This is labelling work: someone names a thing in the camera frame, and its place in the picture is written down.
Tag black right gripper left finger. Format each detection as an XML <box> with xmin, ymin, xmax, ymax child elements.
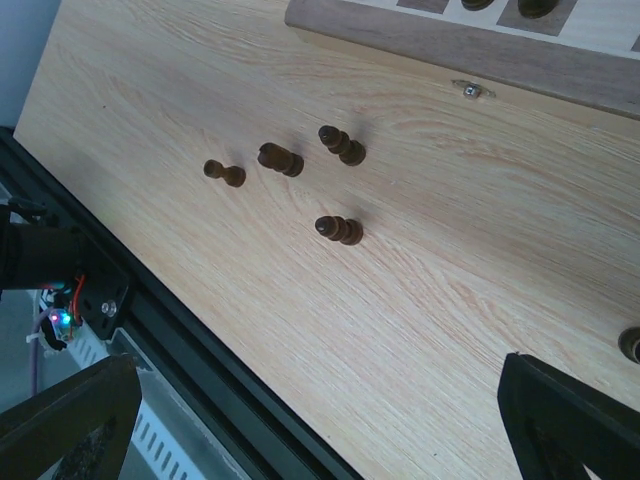
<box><xmin>1</xmin><ymin>354</ymin><xmax>142</xmax><ymax>479</ymax></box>

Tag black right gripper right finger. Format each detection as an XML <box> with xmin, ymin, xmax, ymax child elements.
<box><xmin>497</xmin><ymin>353</ymin><xmax>639</xmax><ymax>479</ymax></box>

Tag dark chess piece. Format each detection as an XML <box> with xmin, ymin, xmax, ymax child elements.
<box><xmin>314</xmin><ymin>216</ymin><xmax>364</xmax><ymax>246</ymax></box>
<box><xmin>318</xmin><ymin>125</ymin><xmax>366</xmax><ymax>166</ymax></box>
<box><xmin>257</xmin><ymin>142</ymin><xmax>304</xmax><ymax>177</ymax></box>
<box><xmin>618</xmin><ymin>326</ymin><xmax>640</xmax><ymax>364</ymax></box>

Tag dark pawn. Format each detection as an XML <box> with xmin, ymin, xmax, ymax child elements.
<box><xmin>203</xmin><ymin>159</ymin><xmax>246</xmax><ymax>188</ymax></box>

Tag right electronics board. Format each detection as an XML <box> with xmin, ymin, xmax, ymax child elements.
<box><xmin>38</xmin><ymin>277</ymin><xmax>83</xmax><ymax>351</ymax></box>

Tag wooden folding chess board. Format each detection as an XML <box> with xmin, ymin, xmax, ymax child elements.
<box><xmin>284</xmin><ymin>1</ymin><xmax>639</xmax><ymax>119</ymax></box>

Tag light blue slotted cable duct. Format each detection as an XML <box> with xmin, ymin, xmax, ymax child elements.
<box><xmin>64</xmin><ymin>329</ymin><xmax>201</xmax><ymax>480</ymax></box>

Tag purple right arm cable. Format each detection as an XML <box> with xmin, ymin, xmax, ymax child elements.
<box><xmin>27</xmin><ymin>309</ymin><xmax>49</xmax><ymax>401</ymax></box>

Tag black aluminium frame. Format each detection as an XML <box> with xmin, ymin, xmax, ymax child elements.
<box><xmin>1</xmin><ymin>128</ymin><xmax>360</xmax><ymax>479</ymax></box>

